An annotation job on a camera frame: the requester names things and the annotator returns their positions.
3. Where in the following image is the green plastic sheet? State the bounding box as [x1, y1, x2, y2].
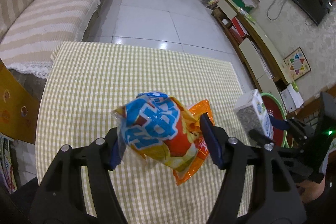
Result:
[240, 10, 256, 24]

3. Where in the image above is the orange blue chips bag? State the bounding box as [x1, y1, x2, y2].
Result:
[111, 91, 216, 186]

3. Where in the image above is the red box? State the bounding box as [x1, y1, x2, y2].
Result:
[231, 17, 248, 38]

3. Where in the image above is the green box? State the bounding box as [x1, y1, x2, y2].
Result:
[234, 0, 260, 13]

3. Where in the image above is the white milk carton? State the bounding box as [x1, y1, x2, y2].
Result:
[233, 89, 274, 139]

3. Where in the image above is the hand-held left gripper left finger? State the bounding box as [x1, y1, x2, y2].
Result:
[30, 127, 128, 224]

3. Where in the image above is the beige striped sofa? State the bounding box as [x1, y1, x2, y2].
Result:
[0, 0, 121, 80]

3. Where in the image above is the star checkers board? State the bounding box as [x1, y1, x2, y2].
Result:
[283, 47, 311, 81]

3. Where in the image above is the large green rimmed red bin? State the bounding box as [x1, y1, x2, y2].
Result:
[259, 92, 294, 149]

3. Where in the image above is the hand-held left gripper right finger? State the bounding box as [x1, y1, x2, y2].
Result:
[198, 112, 307, 224]

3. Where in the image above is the black television cable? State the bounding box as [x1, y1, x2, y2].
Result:
[267, 0, 285, 20]

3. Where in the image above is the white cardboard box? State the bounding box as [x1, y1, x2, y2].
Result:
[280, 84, 305, 112]

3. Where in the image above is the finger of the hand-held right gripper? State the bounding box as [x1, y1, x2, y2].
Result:
[269, 116, 289, 131]
[249, 129, 289, 148]

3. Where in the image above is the wooden television cabinet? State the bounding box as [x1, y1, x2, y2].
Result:
[211, 0, 300, 98]

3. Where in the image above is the yellow checkered tablecloth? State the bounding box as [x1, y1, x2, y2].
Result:
[35, 42, 254, 224]

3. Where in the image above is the person's right hand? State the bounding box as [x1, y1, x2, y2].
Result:
[301, 178, 327, 205]

